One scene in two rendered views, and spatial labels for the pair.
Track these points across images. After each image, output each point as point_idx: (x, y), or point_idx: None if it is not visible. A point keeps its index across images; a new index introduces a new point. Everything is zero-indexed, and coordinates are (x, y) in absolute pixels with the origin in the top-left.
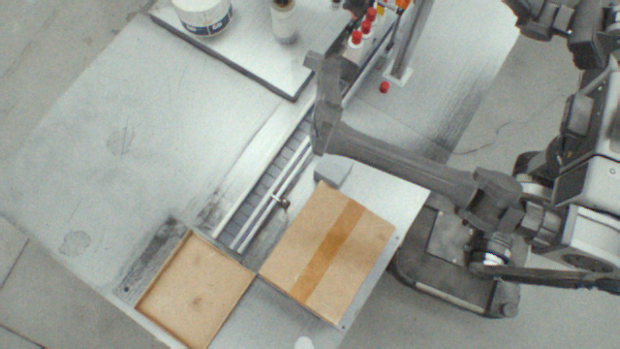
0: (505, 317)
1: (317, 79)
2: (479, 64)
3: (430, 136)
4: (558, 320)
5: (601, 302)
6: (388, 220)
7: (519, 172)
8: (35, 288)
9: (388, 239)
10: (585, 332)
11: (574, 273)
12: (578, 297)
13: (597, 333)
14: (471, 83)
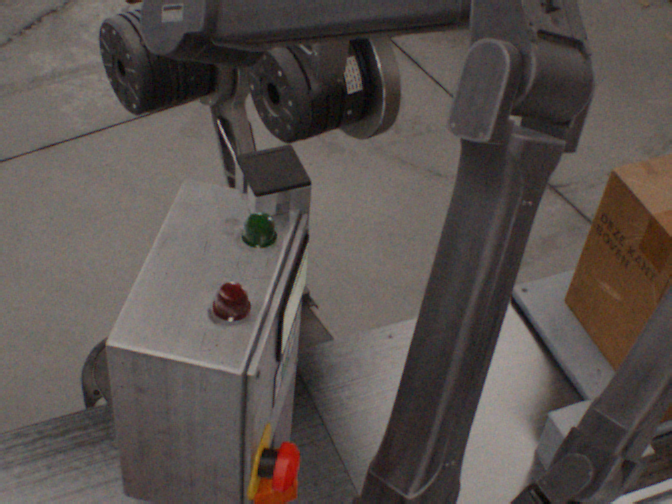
0: None
1: (626, 479)
2: (29, 476)
3: (306, 406)
4: None
5: (72, 241)
6: (515, 329)
7: (340, 93)
8: None
9: (542, 295)
10: (140, 230)
11: (239, 120)
12: (97, 269)
13: (126, 217)
14: (101, 447)
